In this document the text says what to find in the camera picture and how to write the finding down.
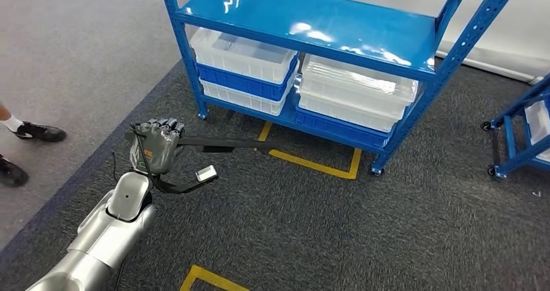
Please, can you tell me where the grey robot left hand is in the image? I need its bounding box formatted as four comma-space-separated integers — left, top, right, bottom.
128, 117, 186, 176

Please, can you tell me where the black plastic panel part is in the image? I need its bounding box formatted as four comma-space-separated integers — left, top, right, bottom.
176, 135, 280, 154

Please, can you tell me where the blue metal shelf rack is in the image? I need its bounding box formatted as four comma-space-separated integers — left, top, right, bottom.
157, 0, 525, 178
480, 72, 550, 179

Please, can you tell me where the white plastic bin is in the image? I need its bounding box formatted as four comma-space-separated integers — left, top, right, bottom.
297, 89, 409, 134
524, 100, 550, 163
299, 53, 420, 110
189, 27, 300, 85
199, 72, 297, 117

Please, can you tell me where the person's black left shoe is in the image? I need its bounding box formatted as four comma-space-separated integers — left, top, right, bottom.
10, 121, 68, 143

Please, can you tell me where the person's black shoe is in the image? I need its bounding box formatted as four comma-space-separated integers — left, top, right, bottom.
0, 154, 30, 189
10, 121, 68, 143

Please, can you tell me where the person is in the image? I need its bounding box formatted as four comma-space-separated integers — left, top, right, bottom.
0, 102, 68, 189

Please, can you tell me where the person's black right shoe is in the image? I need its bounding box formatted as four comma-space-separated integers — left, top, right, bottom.
0, 154, 30, 189

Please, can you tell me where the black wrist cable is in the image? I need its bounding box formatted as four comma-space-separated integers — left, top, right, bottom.
128, 123, 156, 183

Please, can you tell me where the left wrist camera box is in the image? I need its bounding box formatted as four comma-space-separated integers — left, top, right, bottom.
150, 164, 219, 194

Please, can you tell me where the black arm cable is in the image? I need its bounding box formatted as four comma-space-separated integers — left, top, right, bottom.
112, 259, 128, 291

